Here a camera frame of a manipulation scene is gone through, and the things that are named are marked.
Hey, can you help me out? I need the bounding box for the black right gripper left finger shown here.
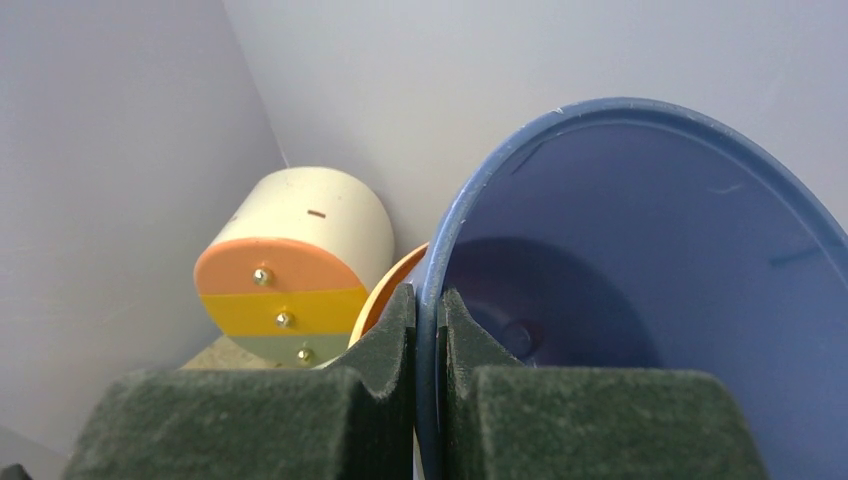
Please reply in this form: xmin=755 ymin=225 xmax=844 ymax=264
xmin=63 ymin=284 xmax=415 ymax=479

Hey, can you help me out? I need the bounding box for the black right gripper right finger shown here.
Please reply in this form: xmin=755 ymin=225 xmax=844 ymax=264
xmin=438 ymin=290 xmax=768 ymax=479

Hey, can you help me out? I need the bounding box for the orange capybara bucket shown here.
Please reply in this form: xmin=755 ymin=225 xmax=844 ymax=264
xmin=347 ymin=243 xmax=429 ymax=349

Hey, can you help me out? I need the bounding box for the blue plastic bucket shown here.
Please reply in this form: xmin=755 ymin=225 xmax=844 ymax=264
xmin=411 ymin=97 xmax=847 ymax=479

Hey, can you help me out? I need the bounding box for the white cylindrical drawer cabinet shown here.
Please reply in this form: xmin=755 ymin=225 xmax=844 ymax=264
xmin=193 ymin=167 xmax=395 ymax=368

